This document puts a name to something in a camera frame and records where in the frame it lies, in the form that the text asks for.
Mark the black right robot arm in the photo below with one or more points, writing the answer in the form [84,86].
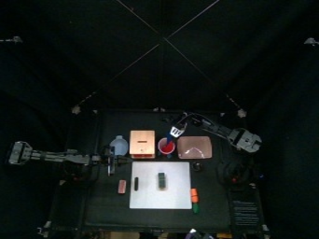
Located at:
[245,138]

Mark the black panel with white text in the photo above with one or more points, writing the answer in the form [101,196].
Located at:
[245,214]

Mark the wooden box with red drawer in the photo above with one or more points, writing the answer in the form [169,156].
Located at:
[142,140]

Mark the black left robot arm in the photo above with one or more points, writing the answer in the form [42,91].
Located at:
[54,155]

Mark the green toy sushi roll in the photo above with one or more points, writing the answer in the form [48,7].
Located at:
[162,180]

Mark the blue plastic utensil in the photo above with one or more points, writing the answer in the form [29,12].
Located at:
[170,139]

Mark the grey metal frame bracket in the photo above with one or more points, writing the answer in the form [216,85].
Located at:
[45,228]
[158,109]
[77,109]
[17,39]
[310,41]
[241,112]

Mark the white plastic cutting board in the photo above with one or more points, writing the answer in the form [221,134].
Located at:
[174,193]

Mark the toy salmon nigiri sushi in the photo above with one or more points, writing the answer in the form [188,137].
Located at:
[122,186]

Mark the red plastic cup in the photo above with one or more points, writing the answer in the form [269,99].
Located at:
[165,150]

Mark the pink plastic tray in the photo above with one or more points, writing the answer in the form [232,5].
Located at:
[196,146]

